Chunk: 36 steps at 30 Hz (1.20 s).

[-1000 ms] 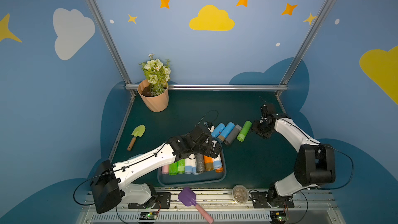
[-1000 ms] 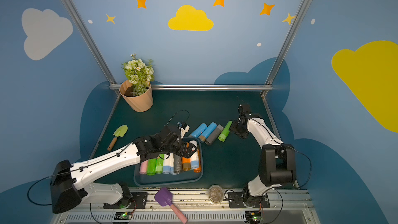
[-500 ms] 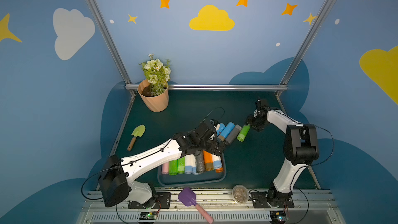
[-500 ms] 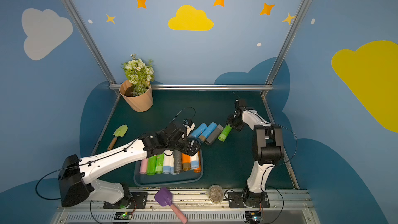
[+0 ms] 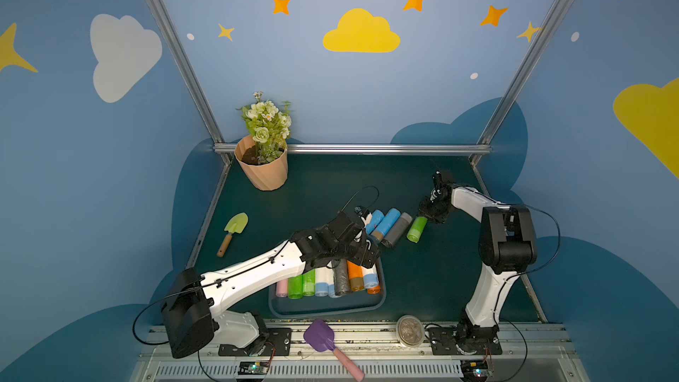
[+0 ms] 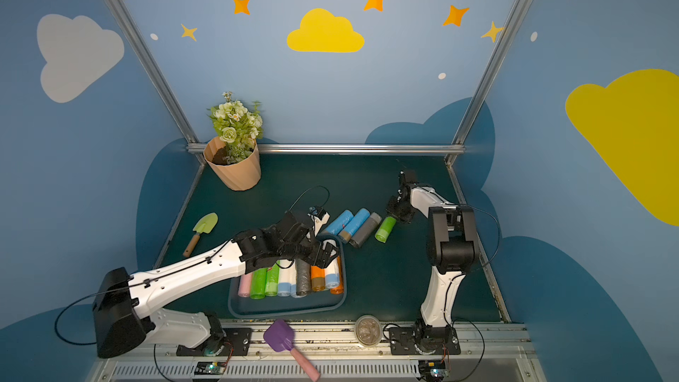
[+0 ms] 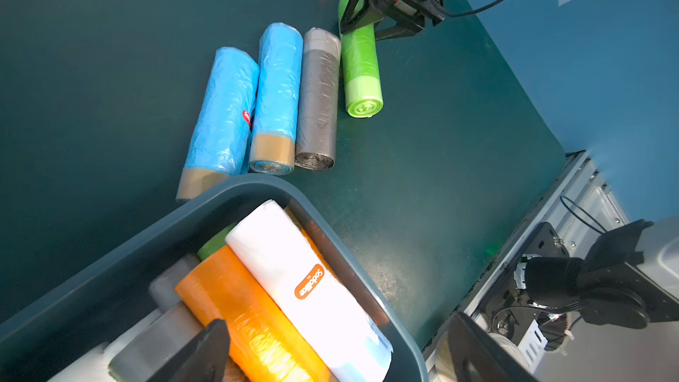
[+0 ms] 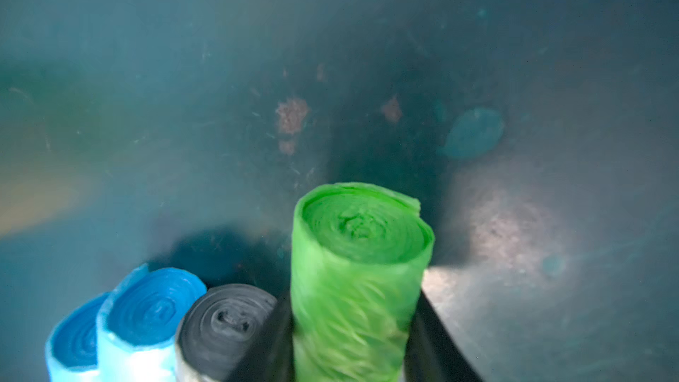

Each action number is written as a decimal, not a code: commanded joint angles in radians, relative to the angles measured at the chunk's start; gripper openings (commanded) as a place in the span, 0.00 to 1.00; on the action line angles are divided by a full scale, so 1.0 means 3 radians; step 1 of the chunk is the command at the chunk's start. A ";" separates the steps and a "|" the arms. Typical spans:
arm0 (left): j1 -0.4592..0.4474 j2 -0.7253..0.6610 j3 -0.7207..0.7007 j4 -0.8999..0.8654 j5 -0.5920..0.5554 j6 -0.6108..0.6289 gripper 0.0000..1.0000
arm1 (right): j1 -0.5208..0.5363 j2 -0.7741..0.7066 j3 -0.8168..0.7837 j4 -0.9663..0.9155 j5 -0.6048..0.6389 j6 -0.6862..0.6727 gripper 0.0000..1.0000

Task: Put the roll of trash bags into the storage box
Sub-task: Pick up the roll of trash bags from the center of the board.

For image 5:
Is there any white roll blue end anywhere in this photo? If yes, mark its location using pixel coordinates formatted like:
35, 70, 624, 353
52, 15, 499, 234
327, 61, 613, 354
362, 265, 379, 289

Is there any white blue trash bag roll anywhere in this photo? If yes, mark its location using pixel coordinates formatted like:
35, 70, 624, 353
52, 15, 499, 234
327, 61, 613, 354
315, 267, 332, 297

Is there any green trash bag roll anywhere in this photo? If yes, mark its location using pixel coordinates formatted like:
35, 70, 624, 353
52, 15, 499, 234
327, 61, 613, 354
288, 275, 303, 300

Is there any pink trash bag roll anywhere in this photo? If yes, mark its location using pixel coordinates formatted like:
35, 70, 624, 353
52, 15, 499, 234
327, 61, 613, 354
276, 279, 288, 298

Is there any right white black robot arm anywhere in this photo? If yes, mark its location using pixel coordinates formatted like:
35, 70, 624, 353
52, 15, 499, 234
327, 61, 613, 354
418, 171, 537, 339

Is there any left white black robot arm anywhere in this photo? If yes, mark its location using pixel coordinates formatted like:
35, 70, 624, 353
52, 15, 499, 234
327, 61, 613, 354
160, 212, 382, 359

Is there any grey trash bag roll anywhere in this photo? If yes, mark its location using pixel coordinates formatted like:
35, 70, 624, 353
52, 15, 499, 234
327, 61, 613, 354
381, 212, 413, 249

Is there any teal plastic storage box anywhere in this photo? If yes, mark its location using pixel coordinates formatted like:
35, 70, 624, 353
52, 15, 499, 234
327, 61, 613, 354
267, 258, 387, 319

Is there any round clear lid dish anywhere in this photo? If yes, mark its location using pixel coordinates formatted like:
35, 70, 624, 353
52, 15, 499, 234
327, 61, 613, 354
396, 315, 425, 348

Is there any beige flower pot with plant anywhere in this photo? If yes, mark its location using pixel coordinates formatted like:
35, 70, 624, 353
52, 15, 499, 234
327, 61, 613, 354
235, 91, 292, 191

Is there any right circuit board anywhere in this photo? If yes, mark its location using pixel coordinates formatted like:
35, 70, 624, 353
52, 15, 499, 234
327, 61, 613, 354
461, 361, 493, 382

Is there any circuit board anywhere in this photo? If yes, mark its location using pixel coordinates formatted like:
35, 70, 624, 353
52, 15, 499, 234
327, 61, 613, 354
238, 362, 270, 377
461, 361, 493, 382

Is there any left circuit board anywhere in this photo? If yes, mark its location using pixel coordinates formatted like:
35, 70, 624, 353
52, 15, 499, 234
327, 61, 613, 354
238, 362, 270, 377

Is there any purple toy shovel pink handle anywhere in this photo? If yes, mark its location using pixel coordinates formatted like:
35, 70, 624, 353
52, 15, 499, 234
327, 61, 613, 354
303, 319, 365, 382

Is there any green trowel wooden handle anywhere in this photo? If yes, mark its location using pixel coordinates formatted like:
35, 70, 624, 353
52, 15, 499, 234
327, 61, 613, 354
217, 212, 249, 257

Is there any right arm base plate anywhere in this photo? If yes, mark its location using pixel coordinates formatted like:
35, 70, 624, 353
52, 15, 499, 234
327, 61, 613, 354
425, 325, 502, 357

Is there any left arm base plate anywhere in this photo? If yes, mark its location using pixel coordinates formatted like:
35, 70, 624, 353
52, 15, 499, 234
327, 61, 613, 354
217, 327, 292, 357

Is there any aluminium frame rail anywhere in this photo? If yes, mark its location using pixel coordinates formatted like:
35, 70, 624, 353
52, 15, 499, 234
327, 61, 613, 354
214, 142, 493, 156

